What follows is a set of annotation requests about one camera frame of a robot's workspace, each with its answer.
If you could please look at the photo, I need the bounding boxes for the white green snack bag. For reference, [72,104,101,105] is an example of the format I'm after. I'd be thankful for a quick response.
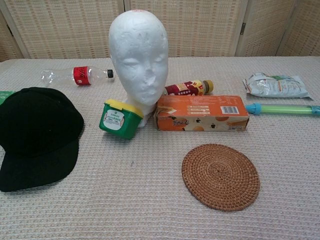
[242,72,314,101]

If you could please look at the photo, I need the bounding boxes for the black baseball cap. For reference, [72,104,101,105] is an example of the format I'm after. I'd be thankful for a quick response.
[0,86,85,193]

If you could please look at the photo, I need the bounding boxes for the beige woven folding screen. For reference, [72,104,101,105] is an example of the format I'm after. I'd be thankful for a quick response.
[0,0,320,63]

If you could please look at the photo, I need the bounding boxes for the green tube blue caps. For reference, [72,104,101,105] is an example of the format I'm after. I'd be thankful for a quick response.
[245,101,320,117]

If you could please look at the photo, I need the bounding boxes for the green tub yellow lid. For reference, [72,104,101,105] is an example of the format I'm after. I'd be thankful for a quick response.
[98,98,145,140]

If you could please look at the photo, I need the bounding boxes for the clear cola bottle red label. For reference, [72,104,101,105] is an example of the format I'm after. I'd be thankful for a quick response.
[40,66,115,88]

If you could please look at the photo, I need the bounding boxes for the orange biscuit carton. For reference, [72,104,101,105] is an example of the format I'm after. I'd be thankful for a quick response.
[153,94,250,133]

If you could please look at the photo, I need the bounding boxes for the beige waffle tablecloth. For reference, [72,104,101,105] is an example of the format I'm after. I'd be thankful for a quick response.
[0,56,320,240]

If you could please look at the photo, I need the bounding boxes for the white foam mannequin head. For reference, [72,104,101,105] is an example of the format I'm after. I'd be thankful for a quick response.
[108,9,169,128]

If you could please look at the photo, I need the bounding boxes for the round brown rattan coaster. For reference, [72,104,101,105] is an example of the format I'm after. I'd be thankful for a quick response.
[181,143,261,212]

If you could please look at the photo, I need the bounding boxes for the brown drink bottle yellow label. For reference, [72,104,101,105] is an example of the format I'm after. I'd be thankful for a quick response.
[164,79,215,96]

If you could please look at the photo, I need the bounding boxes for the green flat packet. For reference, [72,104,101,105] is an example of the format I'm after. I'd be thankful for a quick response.
[0,90,15,106]

